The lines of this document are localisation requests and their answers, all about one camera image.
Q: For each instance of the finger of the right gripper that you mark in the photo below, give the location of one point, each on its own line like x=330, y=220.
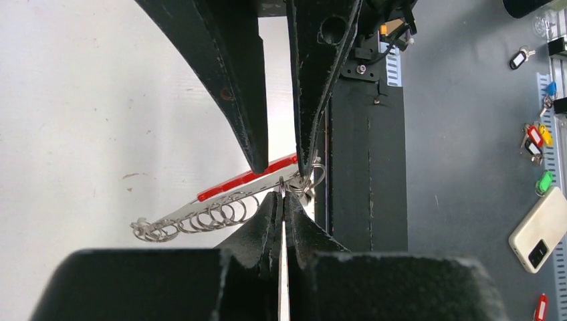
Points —
x=321, y=34
x=220, y=41

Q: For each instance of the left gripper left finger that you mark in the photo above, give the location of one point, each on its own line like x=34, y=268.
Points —
x=237, y=280

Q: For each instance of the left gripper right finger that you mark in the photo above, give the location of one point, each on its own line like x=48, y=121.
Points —
x=329, y=282

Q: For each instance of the grey red keyring holder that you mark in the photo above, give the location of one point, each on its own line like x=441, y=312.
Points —
x=232, y=202

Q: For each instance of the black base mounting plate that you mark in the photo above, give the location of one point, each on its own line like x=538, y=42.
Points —
x=362, y=203

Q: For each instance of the spare black tag key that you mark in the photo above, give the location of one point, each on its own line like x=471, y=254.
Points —
x=520, y=57

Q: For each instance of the white smartphone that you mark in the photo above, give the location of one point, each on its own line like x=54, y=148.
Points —
x=540, y=231

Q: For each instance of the spare red key tag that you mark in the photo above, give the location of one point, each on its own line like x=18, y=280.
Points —
x=541, y=308

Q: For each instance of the spare blue tag key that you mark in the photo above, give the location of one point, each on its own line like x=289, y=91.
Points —
x=550, y=93

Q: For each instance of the green key tag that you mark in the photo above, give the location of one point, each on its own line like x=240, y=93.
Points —
x=544, y=183

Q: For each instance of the spare key tag bundle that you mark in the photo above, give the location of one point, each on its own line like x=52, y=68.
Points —
x=536, y=138

